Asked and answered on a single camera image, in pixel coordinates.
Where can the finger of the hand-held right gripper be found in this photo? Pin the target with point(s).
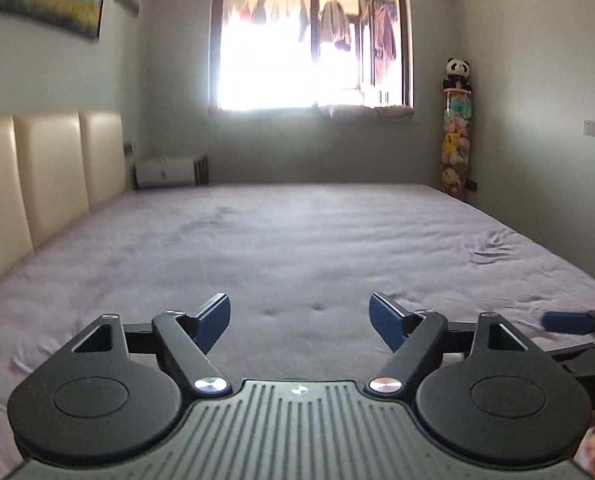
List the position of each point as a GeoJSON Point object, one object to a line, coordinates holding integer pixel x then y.
{"type": "Point", "coordinates": [567, 322]}
{"type": "Point", "coordinates": [587, 355]}

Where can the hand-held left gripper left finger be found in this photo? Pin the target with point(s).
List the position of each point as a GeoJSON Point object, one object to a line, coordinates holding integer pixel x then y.
{"type": "Point", "coordinates": [212, 321]}

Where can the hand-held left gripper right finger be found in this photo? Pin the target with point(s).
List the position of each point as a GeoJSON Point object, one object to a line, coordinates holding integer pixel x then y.
{"type": "Point", "coordinates": [386, 320]}

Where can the purple bed sheet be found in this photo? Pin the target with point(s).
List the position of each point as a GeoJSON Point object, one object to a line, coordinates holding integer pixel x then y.
{"type": "Point", "coordinates": [287, 245]}

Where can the white nightstand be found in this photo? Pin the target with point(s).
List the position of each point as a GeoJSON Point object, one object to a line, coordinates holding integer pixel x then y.
{"type": "Point", "coordinates": [167, 172]}

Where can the net column of plush toys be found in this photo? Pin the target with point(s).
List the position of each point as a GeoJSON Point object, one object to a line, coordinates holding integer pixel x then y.
{"type": "Point", "coordinates": [456, 140]}

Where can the cream padded headboard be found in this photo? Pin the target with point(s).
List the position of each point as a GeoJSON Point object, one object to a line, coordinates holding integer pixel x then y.
{"type": "Point", "coordinates": [42, 175]}

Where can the window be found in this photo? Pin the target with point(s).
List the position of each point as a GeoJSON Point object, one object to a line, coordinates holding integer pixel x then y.
{"type": "Point", "coordinates": [277, 75]}

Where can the panda plush toy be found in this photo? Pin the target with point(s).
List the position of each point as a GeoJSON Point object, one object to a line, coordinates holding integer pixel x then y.
{"type": "Point", "coordinates": [457, 72]}

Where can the hanging clothes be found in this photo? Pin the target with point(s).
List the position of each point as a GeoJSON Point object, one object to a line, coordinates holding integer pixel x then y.
{"type": "Point", "coordinates": [335, 22]}

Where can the black wall socket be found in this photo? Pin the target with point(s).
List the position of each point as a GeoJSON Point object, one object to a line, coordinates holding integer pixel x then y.
{"type": "Point", "coordinates": [472, 186]}

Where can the wall switch panel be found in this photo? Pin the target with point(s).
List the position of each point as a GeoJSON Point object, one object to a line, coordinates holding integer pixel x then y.
{"type": "Point", "coordinates": [129, 147]}

